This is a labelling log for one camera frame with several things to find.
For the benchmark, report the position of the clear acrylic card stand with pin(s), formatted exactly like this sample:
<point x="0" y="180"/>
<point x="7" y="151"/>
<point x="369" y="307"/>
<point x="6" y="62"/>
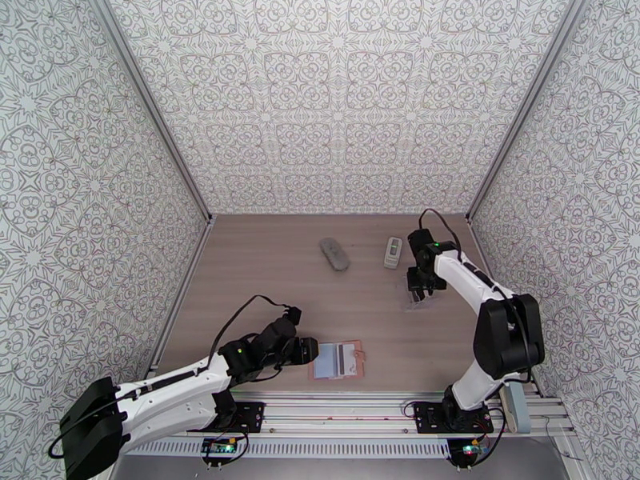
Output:
<point x="417" y="305"/>

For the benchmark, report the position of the pink card holder wallet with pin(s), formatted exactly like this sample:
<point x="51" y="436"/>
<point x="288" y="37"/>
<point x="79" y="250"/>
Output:
<point x="362" y="368"/>

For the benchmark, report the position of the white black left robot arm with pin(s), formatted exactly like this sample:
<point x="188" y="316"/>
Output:
<point x="175" y="393"/>

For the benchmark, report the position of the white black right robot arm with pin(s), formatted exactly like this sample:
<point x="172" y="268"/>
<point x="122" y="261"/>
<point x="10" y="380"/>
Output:
<point x="460" y="273"/>

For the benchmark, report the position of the white remote control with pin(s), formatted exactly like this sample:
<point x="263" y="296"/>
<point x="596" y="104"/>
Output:
<point x="393" y="252"/>

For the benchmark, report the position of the grey felt pouch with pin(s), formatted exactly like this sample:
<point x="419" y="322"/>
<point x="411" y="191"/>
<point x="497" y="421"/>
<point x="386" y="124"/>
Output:
<point x="334" y="253"/>

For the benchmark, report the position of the white perforated strip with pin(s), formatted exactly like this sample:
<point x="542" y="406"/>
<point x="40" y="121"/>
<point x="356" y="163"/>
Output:
<point x="325" y="448"/>

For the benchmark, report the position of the green circuit board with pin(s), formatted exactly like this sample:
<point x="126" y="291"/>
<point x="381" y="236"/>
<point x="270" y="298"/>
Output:
<point x="470" y="449"/>
<point x="220" y="447"/>

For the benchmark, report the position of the pale grey rectangular block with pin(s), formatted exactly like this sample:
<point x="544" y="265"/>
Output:
<point x="517" y="408"/>

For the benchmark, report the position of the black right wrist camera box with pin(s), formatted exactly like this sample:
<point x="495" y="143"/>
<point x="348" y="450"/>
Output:
<point x="420" y="238"/>

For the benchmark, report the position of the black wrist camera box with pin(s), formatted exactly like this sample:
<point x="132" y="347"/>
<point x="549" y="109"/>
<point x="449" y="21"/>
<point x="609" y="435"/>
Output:
<point x="420" y="238"/>
<point x="293" y="314"/>

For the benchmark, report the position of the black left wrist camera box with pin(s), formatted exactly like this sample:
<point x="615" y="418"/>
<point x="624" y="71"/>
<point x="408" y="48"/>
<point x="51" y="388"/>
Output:
<point x="293" y="314"/>

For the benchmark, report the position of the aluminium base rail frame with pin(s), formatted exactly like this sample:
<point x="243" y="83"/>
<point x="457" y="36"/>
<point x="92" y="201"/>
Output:
<point x="340" y="411"/>

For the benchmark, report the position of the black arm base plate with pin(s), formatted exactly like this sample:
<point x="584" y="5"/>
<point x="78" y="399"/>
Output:
<point x="250" y="416"/>
<point x="425" y="418"/>

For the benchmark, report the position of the aluminium corner post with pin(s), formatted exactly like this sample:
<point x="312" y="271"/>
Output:
<point x="523" y="106"/>
<point x="153" y="106"/>

